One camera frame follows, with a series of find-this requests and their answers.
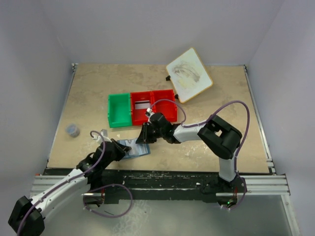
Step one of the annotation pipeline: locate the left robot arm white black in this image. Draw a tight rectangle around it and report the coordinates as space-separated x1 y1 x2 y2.
8 139 132 236

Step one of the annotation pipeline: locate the purple cable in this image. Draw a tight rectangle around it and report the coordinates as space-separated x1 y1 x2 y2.
16 130 133 236
146 98 251 212

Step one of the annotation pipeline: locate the white board wooden frame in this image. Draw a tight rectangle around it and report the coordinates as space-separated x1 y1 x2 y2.
166 47 214 103

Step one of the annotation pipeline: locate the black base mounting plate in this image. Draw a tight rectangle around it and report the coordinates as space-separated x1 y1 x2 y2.
68 167 247 205

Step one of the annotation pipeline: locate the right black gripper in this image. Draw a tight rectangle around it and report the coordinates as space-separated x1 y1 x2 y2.
136 123 164 145

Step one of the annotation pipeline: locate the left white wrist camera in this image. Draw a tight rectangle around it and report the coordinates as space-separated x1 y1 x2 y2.
92 129 111 145

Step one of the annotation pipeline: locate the green plastic bin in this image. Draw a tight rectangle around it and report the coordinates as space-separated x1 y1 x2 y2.
108 93 132 128

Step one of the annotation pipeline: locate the white credit card magnetic stripe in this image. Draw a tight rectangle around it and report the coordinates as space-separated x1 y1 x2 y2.
134 100 151 110

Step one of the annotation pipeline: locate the blue card holder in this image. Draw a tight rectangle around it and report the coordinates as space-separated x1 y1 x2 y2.
118 138 151 159

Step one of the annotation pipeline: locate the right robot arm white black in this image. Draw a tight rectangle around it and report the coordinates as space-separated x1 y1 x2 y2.
136 112 242 192

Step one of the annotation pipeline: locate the red double plastic bin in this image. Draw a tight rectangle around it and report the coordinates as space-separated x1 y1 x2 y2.
130 89 178 126

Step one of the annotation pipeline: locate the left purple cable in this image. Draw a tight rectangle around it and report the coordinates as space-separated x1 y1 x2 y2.
16 130 133 236

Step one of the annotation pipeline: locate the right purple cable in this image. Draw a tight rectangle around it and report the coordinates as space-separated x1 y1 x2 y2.
146 98 251 212

